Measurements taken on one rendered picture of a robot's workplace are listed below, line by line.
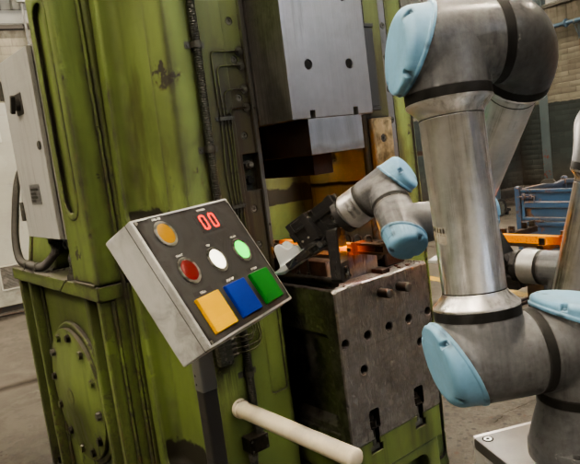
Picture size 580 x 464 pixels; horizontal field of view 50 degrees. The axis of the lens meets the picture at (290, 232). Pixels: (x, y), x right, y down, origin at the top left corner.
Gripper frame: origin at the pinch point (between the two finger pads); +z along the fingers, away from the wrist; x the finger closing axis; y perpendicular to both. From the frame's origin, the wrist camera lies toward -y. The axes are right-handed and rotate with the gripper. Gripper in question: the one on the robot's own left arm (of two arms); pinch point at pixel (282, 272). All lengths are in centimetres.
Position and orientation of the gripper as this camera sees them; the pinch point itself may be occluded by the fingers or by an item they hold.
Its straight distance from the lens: 134.2
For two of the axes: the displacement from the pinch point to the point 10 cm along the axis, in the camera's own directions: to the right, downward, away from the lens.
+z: -7.1, 5.4, 4.6
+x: -4.4, 1.8, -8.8
